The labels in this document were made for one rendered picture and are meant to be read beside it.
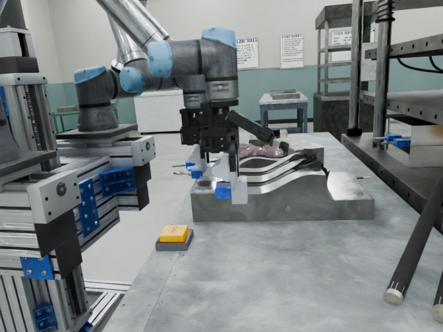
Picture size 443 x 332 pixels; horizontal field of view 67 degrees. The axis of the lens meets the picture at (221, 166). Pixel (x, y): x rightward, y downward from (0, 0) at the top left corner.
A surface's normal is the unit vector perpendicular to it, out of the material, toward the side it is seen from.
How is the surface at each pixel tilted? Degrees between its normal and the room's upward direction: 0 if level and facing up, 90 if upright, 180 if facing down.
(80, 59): 90
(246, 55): 90
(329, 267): 0
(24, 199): 90
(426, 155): 90
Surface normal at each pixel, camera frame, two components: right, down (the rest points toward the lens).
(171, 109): -0.16, 0.26
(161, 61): 0.14, 0.40
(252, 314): -0.07, -0.96
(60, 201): 0.97, 0.00
